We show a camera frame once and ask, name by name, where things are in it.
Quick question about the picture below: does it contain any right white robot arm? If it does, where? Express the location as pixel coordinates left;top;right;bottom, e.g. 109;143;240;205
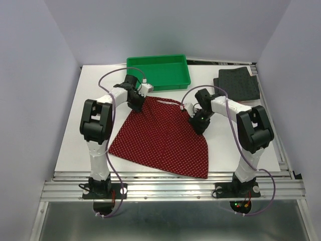
181;85;274;198

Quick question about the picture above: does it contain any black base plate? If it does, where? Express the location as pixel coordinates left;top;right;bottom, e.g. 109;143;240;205
212;182;261;199
80;182;127;200

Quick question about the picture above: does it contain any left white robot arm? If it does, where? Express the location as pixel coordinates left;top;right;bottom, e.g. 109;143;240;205
80;74;153;198

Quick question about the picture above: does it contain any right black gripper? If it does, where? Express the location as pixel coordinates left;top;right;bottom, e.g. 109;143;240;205
187;108;213;136

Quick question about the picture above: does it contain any aluminium rail frame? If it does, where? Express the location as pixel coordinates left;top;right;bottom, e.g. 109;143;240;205
30;165;318;240

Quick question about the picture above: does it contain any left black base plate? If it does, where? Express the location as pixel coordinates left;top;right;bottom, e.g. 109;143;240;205
80;182;127;200

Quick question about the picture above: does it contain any dark grey dotted skirt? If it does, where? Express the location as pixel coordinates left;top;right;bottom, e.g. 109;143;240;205
213;67;260;102

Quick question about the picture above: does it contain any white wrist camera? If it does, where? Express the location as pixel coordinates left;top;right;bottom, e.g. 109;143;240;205
180;103;197;117
138;83;153;97

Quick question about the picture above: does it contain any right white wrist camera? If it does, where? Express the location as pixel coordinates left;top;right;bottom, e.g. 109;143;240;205
180;103;197;117

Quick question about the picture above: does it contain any red polka dot skirt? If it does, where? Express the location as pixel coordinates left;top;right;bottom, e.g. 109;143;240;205
108;96;209;179

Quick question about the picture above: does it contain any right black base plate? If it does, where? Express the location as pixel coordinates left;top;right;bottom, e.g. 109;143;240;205
212;182;261;199

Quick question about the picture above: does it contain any green plastic tray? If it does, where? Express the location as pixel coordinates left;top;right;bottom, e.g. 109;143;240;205
126;54;191;91

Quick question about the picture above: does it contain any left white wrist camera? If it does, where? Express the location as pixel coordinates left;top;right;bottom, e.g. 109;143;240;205
138;83;153;97

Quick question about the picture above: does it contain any folded orange floral skirt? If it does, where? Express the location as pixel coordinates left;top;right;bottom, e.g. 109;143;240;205
237;67;260;102

